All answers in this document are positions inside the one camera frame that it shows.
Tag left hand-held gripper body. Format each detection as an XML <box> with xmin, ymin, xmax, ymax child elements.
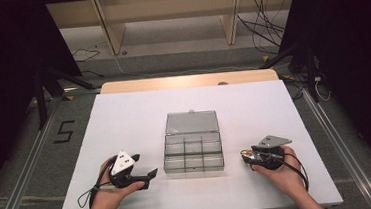
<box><xmin>106</xmin><ymin>149</ymin><xmax>152</xmax><ymax>194</ymax></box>

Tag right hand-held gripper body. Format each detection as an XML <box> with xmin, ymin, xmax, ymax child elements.
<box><xmin>249</xmin><ymin>132</ymin><xmax>295</xmax><ymax>172</ymax></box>

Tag grey transparent compartment box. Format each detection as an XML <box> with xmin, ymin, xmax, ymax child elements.
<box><xmin>159</xmin><ymin>108</ymin><xmax>227</xmax><ymax>176</ymax></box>

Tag person's right hand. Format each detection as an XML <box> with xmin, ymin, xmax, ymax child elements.
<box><xmin>249</xmin><ymin>143</ymin><xmax>311</xmax><ymax>204</ymax></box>

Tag person's left hand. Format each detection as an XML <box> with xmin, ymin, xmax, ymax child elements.
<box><xmin>82</xmin><ymin>153</ymin><xmax>148</xmax><ymax>209</ymax></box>

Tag white table board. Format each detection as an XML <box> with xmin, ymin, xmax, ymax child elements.
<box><xmin>48</xmin><ymin>75</ymin><xmax>345</xmax><ymax>209</ymax></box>

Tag light wooden table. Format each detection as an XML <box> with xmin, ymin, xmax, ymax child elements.
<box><xmin>100</xmin><ymin>68</ymin><xmax>280</xmax><ymax>95</ymax></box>

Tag black tripod stand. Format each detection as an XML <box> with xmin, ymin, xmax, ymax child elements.
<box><xmin>256</xmin><ymin>39</ymin><xmax>322</xmax><ymax>109</ymax></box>
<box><xmin>30</xmin><ymin>62</ymin><xmax>100</xmax><ymax>131</ymax></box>

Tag black curtain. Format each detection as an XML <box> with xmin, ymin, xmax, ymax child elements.
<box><xmin>275</xmin><ymin>0</ymin><xmax>371</xmax><ymax>200</ymax></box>
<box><xmin>0</xmin><ymin>0</ymin><xmax>92</xmax><ymax>204</ymax></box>

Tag light wooden shelf unit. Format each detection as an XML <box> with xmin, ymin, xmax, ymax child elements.
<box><xmin>44</xmin><ymin>0</ymin><xmax>303</xmax><ymax>61</ymax></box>

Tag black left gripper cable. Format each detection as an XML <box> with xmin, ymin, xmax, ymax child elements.
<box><xmin>73</xmin><ymin>155</ymin><xmax>122</xmax><ymax>209</ymax></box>

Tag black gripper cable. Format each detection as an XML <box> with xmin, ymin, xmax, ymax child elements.
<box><xmin>73</xmin><ymin>155</ymin><xmax>122</xmax><ymax>209</ymax></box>
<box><xmin>270</xmin><ymin>148</ymin><xmax>311</xmax><ymax>196</ymax></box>

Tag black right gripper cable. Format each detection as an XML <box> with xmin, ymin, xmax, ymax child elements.
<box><xmin>270</xmin><ymin>148</ymin><xmax>311</xmax><ymax>196</ymax></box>

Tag aluminium floor rail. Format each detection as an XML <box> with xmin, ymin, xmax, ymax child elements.
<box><xmin>300</xmin><ymin>82</ymin><xmax>371</xmax><ymax>209</ymax></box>
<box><xmin>0</xmin><ymin>85</ymin><xmax>113</xmax><ymax>209</ymax></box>

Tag white plug with cable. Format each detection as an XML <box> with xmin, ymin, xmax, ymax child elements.
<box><xmin>313</xmin><ymin>74</ymin><xmax>333</xmax><ymax>103</ymax></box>

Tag thin black floor cable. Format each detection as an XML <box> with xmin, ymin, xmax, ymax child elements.
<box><xmin>70</xmin><ymin>46</ymin><xmax>105</xmax><ymax>81</ymax></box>

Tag bundle of black cables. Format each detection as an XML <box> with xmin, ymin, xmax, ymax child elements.
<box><xmin>235</xmin><ymin>0</ymin><xmax>292</xmax><ymax>57</ymax></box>

